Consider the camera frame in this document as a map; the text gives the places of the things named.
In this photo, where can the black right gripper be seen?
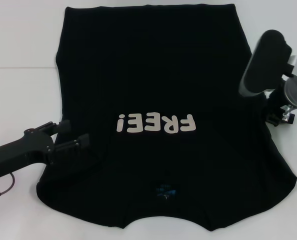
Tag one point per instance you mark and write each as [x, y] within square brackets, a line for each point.
[276, 102]

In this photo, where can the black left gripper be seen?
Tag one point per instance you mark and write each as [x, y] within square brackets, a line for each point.
[13, 155]

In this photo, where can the black shirt with FREE print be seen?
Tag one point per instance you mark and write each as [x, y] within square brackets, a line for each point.
[163, 75]

